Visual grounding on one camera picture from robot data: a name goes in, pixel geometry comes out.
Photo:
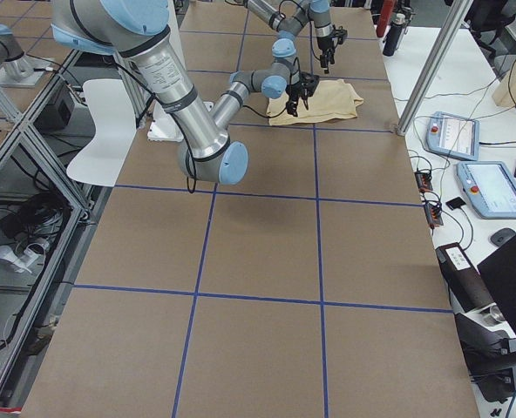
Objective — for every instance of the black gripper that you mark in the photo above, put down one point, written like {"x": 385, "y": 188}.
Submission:
{"x": 295, "y": 91}
{"x": 325, "y": 45}

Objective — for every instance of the beige long-sleeve printed shirt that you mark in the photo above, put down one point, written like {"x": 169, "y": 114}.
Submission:
{"x": 333, "y": 99}

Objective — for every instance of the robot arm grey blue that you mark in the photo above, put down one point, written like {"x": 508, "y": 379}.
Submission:
{"x": 314, "y": 13}
{"x": 139, "y": 32}

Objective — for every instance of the black water bottle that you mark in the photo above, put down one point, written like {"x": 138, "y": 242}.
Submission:
{"x": 394, "y": 34}

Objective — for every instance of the red bottle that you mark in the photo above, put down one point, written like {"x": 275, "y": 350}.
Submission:
{"x": 384, "y": 17}

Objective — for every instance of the blue teach pendant far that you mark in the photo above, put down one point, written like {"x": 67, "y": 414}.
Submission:
{"x": 453, "y": 136}

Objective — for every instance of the blue teach pendant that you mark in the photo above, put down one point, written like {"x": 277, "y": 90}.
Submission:
{"x": 489, "y": 187}
{"x": 453, "y": 136}

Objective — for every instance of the white plastic chair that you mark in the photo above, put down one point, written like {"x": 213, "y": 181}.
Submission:
{"x": 101, "y": 160}

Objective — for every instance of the blue teach pendant near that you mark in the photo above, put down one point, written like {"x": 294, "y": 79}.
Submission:
{"x": 489, "y": 187}

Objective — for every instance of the black box white label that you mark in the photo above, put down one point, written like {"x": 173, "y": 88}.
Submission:
{"x": 462, "y": 277}

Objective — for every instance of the black computer mouse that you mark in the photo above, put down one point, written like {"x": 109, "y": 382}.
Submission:
{"x": 500, "y": 237}

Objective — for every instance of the grey aluminium frame post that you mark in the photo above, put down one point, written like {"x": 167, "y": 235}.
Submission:
{"x": 435, "y": 58}

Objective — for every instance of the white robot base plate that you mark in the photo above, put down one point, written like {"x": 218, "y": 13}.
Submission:
{"x": 163, "y": 127}

